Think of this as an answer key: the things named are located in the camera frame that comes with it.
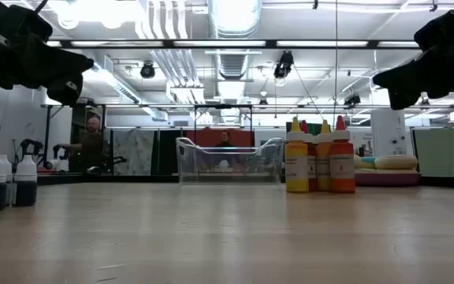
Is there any clear plastic bin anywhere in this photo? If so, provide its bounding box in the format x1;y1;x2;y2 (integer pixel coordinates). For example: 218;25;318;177
175;136;285;185

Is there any silver ventilation duct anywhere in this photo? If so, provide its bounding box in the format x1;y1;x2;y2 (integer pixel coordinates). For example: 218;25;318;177
207;0;263;82

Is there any red food coloring bottle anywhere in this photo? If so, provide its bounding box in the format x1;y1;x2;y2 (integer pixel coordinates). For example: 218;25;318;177
300;120;318;192

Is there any grey marbled curtain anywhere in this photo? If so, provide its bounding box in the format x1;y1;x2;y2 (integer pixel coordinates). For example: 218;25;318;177
112;129;156;177

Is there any orange partition panel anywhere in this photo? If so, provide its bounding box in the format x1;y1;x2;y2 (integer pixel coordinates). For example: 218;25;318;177
185;128;255;148

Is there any person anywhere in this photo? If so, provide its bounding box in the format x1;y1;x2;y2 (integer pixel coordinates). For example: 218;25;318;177
214;130;236;149
59;116;106;174

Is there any blue frosted donut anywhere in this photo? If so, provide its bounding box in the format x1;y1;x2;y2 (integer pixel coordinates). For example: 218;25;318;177
359;156;378;170

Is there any black aluminium rig frame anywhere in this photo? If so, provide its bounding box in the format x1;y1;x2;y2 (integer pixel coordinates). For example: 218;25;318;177
37;38;454;189

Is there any black background rig frame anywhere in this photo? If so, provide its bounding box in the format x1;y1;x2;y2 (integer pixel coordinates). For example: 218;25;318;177
39;103;108;174

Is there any black overhead camera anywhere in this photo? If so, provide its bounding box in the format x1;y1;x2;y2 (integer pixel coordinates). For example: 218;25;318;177
273;50;295;80

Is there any black ceiling spotlight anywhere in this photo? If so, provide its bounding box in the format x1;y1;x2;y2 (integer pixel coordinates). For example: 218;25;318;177
140;61;156;80
344;93;362;108

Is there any pale green partition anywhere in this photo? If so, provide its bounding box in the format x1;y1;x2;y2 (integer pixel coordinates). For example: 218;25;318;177
413;128;454;178

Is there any golden yellow food coloring bottle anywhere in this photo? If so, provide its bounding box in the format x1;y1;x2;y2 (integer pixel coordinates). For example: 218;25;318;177
315;119;333;192

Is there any white square column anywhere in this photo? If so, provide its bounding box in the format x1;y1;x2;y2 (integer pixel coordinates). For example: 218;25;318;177
370;108;407;158

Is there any thin hanging black cable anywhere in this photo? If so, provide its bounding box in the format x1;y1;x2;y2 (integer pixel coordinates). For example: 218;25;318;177
332;0;339;129

